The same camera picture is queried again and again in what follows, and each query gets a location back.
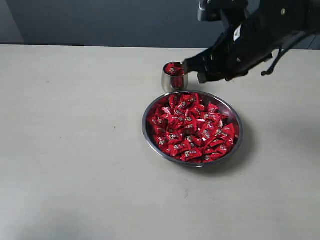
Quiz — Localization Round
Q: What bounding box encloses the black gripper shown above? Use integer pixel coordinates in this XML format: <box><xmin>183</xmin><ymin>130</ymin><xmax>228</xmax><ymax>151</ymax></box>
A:
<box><xmin>183</xmin><ymin>17</ymin><xmax>275</xmax><ymax>84</ymax></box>

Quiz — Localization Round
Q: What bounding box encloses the red candy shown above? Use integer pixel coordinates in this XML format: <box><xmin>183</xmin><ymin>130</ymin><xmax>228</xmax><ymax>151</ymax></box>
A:
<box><xmin>220</xmin><ymin>123</ymin><xmax>235</xmax><ymax>141</ymax></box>
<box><xmin>180</xmin><ymin>93</ymin><xmax>200</xmax><ymax>105</ymax></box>
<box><xmin>147</xmin><ymin>115</ymin><xmax>168</xmax><ymax>128</ymax></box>
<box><xmin>181</xmin><ymin>147</ymin><xmax>202</xmax><ymax>162</ymax></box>
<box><xmin>175</xmin><ymin>68</ymin><xmax>185</xmax><ymax>76</ymax></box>
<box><xmin>164</xmin><ymin>62</ymin><xmax>179</xmax><ymax>76</ymax></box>

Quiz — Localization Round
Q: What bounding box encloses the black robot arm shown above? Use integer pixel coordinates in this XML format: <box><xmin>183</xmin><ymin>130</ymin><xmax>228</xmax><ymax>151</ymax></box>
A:
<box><xmin>182</xmin><ymin>0</ymin><xmax>320</xmax><ymax>84</ymax></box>

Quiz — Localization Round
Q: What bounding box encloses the stainless steel cup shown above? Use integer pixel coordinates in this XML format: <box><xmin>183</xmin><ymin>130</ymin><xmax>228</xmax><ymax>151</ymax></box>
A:
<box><xmin>161</xmin><ymin>62</ymin><xmax>188</xmax><ymax>93</ymax></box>

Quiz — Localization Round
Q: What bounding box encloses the steel bowl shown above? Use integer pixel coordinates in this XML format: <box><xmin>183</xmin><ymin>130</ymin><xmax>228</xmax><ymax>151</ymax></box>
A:
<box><xmin>142</xmin><ymin>91</ymin><xmax>244</xmax><ymax>168</ymax></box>

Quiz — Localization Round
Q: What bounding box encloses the red wrapped candy top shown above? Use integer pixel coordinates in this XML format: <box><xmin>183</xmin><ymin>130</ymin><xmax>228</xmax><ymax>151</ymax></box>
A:
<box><xmin>180</xmin><ymin>93</ymin><xmax>200</xmax><ymax>105</ymax></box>

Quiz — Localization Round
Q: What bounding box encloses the red wrapped candy front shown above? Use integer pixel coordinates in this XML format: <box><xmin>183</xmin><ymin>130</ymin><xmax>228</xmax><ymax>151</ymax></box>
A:
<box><xmin>181</xmin><ymin>147</ymin><xmax>202</xmax><ymax>162</ymax></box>

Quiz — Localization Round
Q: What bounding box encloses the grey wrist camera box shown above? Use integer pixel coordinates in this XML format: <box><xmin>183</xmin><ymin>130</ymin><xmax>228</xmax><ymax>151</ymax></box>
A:
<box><xmin>197</xmin><ymin>0</ymin><xmax>248</xmax><ymax>22</ymax></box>

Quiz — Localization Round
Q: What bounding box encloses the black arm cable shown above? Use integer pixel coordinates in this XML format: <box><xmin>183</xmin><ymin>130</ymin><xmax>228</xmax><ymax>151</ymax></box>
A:
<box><xmin>261</xmin><ymin>32</ymin><xmax>308</xmax><ymax>77</ymax></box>

